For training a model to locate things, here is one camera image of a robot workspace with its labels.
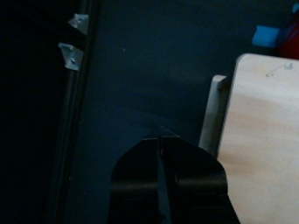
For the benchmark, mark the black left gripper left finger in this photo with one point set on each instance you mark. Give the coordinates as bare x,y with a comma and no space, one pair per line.
134,180

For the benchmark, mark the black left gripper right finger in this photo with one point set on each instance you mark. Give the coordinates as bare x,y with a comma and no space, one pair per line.
194,180

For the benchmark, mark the grey drawer front panel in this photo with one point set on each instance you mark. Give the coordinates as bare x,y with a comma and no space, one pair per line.
213,116

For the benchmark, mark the light wooden drawer unit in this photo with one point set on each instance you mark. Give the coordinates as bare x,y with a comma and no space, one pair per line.
265,140

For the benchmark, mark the light blue block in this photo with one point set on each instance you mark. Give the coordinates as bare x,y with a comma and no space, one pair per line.
266,36

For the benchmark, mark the red toy object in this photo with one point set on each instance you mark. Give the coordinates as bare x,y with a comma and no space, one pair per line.
290,40

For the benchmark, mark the black aluminium frame rail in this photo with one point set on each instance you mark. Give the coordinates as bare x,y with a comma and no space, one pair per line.
72,116

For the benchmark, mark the silver corner bracket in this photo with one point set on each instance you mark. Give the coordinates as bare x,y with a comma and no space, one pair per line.
71,57
79,22

